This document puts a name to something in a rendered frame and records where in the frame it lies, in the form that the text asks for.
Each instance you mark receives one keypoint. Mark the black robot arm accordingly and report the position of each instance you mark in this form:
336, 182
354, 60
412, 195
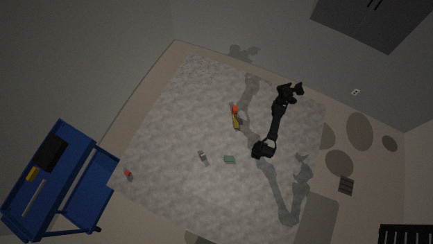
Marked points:
260, 148

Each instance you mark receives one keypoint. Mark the yellow and red bar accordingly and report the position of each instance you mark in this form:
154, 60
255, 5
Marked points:
234, 116

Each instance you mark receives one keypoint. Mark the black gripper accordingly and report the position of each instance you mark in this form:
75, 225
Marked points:
298, 89

